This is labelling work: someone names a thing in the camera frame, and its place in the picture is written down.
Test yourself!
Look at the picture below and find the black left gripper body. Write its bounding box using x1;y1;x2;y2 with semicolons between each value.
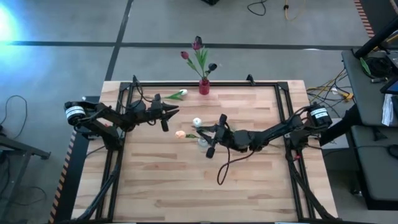
149;94;169;133

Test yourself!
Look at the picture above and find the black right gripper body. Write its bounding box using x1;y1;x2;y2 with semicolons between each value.
205;114;237;159

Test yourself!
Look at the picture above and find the white artificial tulip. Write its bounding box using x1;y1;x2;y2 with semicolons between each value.
192;117;208;144
146;88;189;102

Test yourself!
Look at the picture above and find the dark red artificial tulip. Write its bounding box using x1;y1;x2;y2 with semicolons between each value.
192;42;208;81
180;50;206;81

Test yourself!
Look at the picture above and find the clear ribbed glass vase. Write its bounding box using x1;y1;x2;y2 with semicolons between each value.
198;136;212;149

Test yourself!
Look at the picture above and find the red glass vase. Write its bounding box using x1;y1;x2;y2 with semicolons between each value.
198;78;211;96

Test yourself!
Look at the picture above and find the black hazard striped platform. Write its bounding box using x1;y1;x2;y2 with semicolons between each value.
48;95;100;224

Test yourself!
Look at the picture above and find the black side table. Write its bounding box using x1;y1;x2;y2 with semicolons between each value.
0;126;52;223

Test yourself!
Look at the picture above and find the grey desk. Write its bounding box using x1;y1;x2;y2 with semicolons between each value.
341;48;398;127

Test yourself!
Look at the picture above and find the green leaf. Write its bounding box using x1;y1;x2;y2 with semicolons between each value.
359;57;373;78

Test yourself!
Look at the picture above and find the white paper sheet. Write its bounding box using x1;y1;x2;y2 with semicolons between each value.
381;93;395;127

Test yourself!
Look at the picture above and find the black bag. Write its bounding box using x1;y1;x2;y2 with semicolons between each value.
366;55;396;78

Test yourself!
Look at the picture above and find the dark tablet with blue screen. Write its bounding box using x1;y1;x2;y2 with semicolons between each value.
379;77;398;96

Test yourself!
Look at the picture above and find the black slanted pole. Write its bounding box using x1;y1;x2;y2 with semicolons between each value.
353;17;398;59

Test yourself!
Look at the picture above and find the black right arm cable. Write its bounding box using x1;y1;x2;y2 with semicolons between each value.
216;146;256;187

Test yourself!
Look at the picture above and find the black aluminium table frame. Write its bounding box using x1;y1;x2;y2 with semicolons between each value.
96;80;315;222

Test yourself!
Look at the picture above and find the black sleeved cable bundle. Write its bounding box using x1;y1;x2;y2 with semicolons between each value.
76;161;124;222
287;155;335;222

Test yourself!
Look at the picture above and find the yellow and black cable tangle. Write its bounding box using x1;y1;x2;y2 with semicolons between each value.
306;68;355;110

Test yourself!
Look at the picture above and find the black looped floor cable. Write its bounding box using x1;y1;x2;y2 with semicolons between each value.
247;0;267;17

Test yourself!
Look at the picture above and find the thin black floor cable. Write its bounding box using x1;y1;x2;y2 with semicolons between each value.
0;95;29;139

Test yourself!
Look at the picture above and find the yellow cable with black plug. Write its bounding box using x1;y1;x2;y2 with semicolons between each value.
283;0;307;22

